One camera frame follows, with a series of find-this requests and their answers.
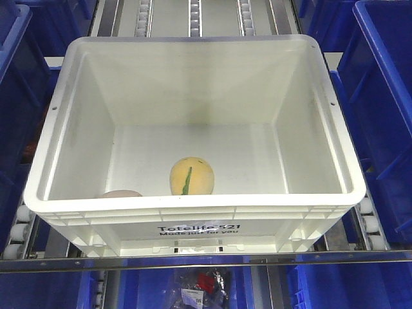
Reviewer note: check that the white plastic tote box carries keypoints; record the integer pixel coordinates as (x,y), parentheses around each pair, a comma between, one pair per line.
(260,110)

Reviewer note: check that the yellow round plush toy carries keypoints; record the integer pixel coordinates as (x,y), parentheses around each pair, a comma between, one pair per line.
(191,176)

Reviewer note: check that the packaged items in bin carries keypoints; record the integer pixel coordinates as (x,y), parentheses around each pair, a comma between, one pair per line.
(204,287)

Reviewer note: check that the pink round plush toy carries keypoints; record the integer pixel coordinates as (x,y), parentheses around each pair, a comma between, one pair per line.
(120,194)

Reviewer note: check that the top right roller track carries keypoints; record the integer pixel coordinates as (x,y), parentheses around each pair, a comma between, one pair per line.
(246,22)

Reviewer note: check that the roller track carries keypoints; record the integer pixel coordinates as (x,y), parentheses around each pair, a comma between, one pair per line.
(246,22)
(144,18)
(20,233)
(195,18)
(370,226)

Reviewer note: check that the top middle roller track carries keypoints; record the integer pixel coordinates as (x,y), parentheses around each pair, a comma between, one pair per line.
(195,18)

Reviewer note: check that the top left roller track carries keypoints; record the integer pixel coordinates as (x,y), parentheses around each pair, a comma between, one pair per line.
(144,18)

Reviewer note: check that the blue bin lower middle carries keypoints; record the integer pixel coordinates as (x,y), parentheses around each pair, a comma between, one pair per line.
(154,288)

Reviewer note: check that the blue bin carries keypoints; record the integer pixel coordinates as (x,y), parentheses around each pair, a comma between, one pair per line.
(48,290)
(330,23)
(154,288)
(24,79)
(369,285)
(375,88)

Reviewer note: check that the blue bin upper right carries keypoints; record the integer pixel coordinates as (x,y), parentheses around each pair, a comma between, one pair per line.
(330,23)

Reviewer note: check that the blue bin lower right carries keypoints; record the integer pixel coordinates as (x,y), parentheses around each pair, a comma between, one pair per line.
(369,285)

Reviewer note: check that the blue bin lower left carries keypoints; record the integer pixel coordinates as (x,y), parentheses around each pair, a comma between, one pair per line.
(48,290)

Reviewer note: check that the blue bin top left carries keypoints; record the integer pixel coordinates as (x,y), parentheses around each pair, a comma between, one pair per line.
(24,79)

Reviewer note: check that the metal shelf front rail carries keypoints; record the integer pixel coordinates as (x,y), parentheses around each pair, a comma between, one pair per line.
(218,260)

